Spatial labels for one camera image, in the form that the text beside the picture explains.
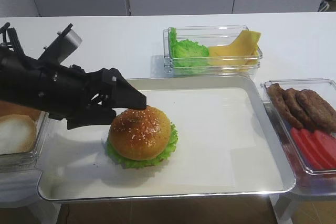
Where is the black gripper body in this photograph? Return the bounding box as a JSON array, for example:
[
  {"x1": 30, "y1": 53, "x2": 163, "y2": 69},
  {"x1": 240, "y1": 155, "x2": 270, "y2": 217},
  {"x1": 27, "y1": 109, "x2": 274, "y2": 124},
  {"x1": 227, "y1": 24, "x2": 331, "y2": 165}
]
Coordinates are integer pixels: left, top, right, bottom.
[{"x1": 23, "y1": 58, "x2": 102, "y2": 120}]

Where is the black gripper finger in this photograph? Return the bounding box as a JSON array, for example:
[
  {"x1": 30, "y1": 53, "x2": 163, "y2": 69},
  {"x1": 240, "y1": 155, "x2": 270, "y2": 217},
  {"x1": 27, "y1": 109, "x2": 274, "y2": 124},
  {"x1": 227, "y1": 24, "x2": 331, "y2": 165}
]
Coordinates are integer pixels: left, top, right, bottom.
[
  {"x1": 66, "y1": 107, "x2": 117, "y2": 130},
  {"x1": 87, "y1": 68, "x2": 147, "y2": 110}
]

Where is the sesame top bun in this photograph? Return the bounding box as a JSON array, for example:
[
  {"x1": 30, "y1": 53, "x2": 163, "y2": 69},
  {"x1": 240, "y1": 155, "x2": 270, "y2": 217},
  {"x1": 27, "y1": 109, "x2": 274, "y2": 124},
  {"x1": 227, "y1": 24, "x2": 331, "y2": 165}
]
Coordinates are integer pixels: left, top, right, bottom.
[{"x1": 108, "y1": 106, "x2": 172, "y2": 161}]

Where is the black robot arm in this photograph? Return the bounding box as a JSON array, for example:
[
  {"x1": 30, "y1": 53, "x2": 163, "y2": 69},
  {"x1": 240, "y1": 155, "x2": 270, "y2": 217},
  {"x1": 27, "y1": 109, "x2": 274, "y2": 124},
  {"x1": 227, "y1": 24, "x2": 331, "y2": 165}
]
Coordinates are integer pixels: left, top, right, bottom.
[{"x1": 1, "y1": 49, "x2": 147, "y2": 130}]

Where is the yellow cheese slice flat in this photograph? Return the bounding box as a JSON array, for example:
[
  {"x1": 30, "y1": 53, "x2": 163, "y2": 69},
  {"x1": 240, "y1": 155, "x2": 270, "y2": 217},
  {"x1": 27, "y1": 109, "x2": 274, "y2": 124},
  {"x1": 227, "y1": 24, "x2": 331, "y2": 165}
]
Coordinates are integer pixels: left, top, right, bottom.
[{"x1": 208, "y1": 46, "x2": 258, "y2": 66}]

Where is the clear lettuce and cheese box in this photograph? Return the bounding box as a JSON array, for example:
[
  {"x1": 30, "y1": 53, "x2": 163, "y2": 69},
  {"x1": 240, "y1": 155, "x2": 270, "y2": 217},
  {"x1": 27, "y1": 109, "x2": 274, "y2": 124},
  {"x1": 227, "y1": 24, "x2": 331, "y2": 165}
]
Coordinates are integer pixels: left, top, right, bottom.
[{"x1": 163, "y1": 25, "x2": 263, "y2": 78}]

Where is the yellow cheese slice upright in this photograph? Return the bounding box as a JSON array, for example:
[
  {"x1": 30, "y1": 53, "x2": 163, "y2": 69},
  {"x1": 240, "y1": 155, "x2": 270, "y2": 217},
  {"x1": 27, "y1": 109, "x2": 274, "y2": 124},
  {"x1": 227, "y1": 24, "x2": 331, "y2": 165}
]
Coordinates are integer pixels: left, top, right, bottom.
[{"x1": 227, "y1": 30, "x2": 261, "y2": 66}]

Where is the bun half standing edge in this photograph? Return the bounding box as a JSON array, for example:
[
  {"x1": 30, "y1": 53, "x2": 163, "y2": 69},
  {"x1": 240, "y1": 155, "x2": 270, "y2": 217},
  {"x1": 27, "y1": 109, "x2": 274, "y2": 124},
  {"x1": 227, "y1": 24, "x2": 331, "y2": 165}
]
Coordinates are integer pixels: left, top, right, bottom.
[{"x1": 0, "y1": 101, "x2": 41, "y2": 121}]

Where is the bun half white face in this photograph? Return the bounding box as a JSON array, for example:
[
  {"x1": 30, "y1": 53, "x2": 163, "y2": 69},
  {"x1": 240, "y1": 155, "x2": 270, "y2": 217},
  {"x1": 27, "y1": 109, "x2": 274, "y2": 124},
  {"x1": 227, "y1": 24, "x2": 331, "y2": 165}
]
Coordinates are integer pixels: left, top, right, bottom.
[{"x1": 1, "y1": 114, "x2": 37, "y2": 155}]

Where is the green lettuce in box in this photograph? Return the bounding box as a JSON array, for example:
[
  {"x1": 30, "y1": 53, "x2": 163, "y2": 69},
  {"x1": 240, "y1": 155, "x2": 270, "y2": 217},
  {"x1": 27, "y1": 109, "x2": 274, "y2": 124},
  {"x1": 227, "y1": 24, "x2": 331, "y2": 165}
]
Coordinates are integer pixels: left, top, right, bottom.
[{"x1": 169, "y1": 27, "x2": 209, "y2": 69}]

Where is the green lettuce leaf under patty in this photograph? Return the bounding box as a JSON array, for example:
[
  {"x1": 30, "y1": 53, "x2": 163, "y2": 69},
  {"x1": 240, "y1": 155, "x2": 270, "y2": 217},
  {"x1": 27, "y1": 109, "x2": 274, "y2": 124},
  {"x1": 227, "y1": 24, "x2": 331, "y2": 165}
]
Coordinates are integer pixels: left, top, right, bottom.
[{"x1": 106, "y1": 123, "x2": 179, "y2": 169}]

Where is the clear bun container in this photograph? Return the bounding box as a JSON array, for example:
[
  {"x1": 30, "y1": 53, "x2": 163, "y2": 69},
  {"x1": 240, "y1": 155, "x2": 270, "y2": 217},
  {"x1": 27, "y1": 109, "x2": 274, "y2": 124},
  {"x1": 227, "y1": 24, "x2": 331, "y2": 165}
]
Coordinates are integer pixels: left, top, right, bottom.
[{"x1": 1, "y1": 112, "x2": 49, "y2": 173}]

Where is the silver metal tray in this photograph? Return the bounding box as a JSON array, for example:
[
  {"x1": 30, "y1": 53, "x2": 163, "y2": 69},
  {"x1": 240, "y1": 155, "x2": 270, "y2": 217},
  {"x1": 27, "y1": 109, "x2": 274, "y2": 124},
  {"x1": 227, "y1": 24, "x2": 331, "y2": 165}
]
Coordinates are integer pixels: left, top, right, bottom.
[{"x1": 37, "y1": 76, "x2": 296, "y2": 202}]

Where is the left brown patty in box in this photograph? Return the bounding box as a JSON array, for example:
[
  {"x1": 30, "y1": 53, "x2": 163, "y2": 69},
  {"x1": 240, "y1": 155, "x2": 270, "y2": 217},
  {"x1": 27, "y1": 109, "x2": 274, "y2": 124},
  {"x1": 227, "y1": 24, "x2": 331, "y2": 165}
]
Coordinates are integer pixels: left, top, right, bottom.
[{"x1": 267, "y1": 83, "x2": 303, "y2": 130}]

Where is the brown patty in box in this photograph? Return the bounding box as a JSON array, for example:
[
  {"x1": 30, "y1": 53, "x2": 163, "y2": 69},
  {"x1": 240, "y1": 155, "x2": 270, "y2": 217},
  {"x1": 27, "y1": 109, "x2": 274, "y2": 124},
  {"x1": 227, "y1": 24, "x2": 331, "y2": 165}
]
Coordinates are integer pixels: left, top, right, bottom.
[
  {"x1": 267, "y1": 83, "x2": 303, "y2": 130},
  {"x1": 296, "y1": 89, "x2": 335, "y2": 133},
  {"x1": 283, "y1": 88, "x2": 316, "y2": 132}
]

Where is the middle brown patty in box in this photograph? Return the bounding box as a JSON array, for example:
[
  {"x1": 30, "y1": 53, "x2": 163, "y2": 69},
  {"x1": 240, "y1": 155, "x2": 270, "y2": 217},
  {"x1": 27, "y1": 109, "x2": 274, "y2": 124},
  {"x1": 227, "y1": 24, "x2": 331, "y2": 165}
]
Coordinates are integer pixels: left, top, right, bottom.
[{"x1": 283, "y1": 88, "x2": 316, "y2": 132}]

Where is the clear patty and tomato box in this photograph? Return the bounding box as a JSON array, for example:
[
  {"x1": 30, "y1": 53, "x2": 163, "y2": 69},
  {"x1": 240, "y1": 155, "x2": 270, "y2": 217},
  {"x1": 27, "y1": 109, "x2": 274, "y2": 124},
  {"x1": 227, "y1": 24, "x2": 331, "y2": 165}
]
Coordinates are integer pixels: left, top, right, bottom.
[{"x1": 260, "y1": 78, "x2": 336, "y2": 175}]

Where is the left red tomato slice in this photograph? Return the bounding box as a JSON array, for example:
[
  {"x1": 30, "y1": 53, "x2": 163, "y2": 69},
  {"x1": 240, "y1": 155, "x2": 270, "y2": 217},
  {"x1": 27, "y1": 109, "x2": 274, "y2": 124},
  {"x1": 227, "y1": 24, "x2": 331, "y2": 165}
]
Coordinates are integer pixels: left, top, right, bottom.
[{"x1": 290, "y1": 127, "x2": 323, "y2": 170}]

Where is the red tomato slice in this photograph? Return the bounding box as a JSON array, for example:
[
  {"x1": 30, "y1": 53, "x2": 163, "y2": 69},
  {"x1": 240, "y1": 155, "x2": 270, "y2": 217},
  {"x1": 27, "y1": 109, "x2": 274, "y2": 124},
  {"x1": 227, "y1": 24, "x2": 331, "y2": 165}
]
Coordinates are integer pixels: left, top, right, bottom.
[
  {"x1": 290, "y1": 127, "x2": 323, "y2": 170},
  {"x1": 313, "y1": 130, "x2": 335, "y2": 168},
  {"x1": 299, "y1": 129, "x2": 335, "y2": 170}
]

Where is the right brown patty in box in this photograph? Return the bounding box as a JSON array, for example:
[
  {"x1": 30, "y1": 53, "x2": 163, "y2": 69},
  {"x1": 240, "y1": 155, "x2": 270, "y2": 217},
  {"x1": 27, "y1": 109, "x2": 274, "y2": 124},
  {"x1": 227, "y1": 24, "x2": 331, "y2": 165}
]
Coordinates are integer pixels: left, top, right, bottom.
[{"x1": 296, "y1": 89, "x2": 335, "y2": 133}]

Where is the middle red tomato slice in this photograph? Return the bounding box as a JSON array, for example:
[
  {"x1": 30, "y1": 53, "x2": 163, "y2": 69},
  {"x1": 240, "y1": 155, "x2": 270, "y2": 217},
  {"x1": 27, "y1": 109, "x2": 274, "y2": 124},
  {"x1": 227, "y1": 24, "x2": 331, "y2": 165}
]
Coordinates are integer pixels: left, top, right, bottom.
[{"x1": 299, "y1": 129, "x2": 335, "y2": 170}]

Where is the right red tomato slice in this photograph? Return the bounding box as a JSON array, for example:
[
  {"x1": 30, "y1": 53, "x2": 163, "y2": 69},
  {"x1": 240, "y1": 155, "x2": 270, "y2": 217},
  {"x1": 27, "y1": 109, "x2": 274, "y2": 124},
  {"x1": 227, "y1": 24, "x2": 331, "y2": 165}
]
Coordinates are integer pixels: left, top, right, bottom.
[{"x1": 313, "y1": 130, "x2": 335, "y2": 168}]

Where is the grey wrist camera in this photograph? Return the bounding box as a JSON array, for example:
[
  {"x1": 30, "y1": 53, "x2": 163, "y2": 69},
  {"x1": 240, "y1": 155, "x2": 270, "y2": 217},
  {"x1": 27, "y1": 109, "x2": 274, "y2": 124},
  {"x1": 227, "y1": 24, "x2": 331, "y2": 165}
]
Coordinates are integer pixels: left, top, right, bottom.
[{"x1": 38, "y1": 23, "x2": 82, "y2": 64}]

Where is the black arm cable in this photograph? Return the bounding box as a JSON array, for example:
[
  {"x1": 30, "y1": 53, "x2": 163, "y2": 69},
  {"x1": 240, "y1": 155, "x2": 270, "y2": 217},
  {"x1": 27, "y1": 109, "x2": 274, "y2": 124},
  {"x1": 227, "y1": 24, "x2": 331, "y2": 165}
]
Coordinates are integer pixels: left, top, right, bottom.
[{"x1": 0, "y1": 22, "x2": 26, "y2": 57}]

